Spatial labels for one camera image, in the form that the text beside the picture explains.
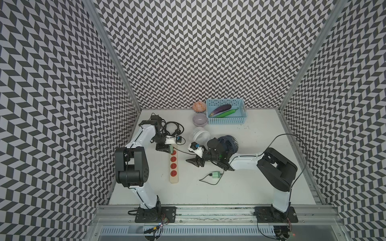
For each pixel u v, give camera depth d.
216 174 0.83
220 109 1.13
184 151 0.97
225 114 1.11
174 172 0.84
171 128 1.08
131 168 0.47
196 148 0.72
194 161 0.76
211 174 0.83
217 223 0.71
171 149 0.87
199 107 1.20
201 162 0.79
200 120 1.08
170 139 0.79
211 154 0.74
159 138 0.76
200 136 0.87
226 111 1.11
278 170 0.49
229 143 0.85
